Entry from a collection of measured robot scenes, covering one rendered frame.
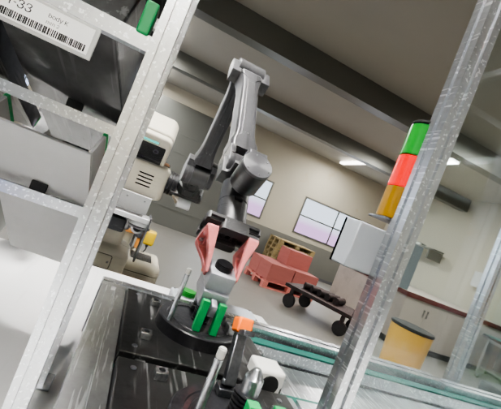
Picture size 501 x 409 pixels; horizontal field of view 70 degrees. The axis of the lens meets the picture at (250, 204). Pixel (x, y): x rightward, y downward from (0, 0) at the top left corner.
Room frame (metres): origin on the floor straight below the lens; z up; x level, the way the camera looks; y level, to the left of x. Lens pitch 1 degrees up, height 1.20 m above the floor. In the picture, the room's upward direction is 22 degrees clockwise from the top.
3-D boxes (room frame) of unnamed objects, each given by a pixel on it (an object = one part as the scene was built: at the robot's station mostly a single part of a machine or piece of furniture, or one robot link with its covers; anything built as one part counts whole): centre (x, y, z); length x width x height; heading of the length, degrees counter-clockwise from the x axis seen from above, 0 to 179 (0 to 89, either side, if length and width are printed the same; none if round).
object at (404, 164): (0.55, -0.21, 1.34); 0.05 x 0.05 x 0.05
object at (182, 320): (0.60, 0.01, 0.98); 0.14 x 0.14 x 0.02
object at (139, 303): (0.60, 0.01, 0.96); 0.24 x 0.24 x 0.02; 17
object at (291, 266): (6.83, -1.07, 0.38); 1.30 x 0.99 x 0.75; 106
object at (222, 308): (0.56, -0.02, 1.01); 0.01 x 0.01 x 0.05; 17
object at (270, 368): (0.54, -0.12, 0.97); 0.05 x 0.05 x 0.04; 17
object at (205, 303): (0.56, 0.01, 1.01); 0.01 x 0.01 x 0.05; 17
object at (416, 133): (0.55, -0.21, 1.39); 0.05 x 0.05 x 0.05
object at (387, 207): (0.55, -0.21, 1.29); 0.05 x 0.05 x 0.05
